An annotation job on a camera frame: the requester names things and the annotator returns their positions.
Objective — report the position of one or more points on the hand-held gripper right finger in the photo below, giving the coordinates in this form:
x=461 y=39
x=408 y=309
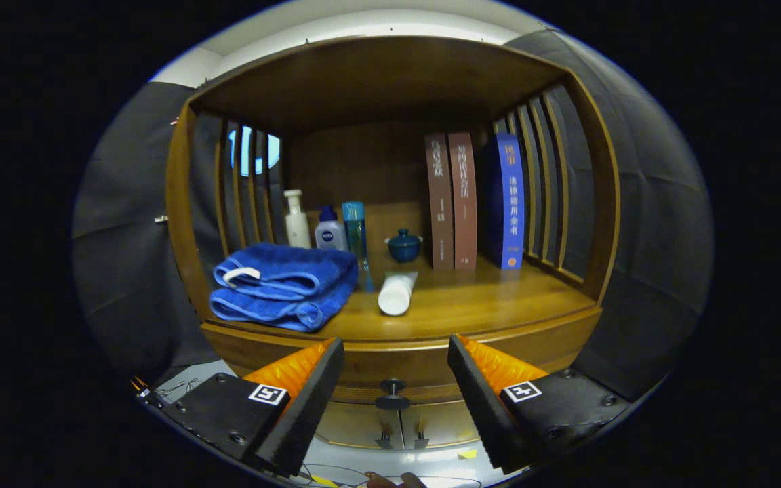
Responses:
x=484 y=405

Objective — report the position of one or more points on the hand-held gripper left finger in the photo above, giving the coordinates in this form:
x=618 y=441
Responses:
x=309 y=410

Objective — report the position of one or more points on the wooden drawer with black knob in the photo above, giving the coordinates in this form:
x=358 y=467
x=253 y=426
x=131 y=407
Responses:
x=404 y=369

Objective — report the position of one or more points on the white tube with green print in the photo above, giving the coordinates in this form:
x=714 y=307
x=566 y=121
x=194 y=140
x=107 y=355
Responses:
x=396 y=295

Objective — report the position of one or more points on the wooden cabinet door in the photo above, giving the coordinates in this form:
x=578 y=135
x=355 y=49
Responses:
x=441 y=420
x=356 y=423

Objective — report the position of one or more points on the wooden countertop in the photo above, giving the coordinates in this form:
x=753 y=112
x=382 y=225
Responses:
x=499 y=305

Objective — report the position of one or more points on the wooden cabinet with slatted sides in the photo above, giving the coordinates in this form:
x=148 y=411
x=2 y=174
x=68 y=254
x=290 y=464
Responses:
x=377 y=81

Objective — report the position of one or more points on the yellow floor tape piece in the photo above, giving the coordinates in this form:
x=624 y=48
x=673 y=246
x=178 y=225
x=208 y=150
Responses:
x=466 y=454

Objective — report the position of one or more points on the blue folded towel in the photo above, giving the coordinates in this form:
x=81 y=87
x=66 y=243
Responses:
x=295 y=268

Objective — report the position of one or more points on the white bottle with blue cap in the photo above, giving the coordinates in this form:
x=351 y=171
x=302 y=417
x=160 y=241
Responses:
x=331 y=237

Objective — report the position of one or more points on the blue lidded teacup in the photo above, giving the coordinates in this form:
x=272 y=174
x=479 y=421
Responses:
x=404 y=249

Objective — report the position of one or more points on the white pump bottle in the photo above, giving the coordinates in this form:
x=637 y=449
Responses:
x=297 y=227

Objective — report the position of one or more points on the clear teal bottle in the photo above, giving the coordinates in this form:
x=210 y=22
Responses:
x=354 y=224

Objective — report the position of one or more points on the reddish brown book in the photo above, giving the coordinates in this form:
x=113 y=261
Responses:
x=463 y=203

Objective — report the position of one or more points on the blue book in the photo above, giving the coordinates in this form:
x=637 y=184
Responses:
x=509 y=203

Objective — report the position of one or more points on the dark brown book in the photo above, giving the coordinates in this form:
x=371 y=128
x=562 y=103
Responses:
x=439 y=203

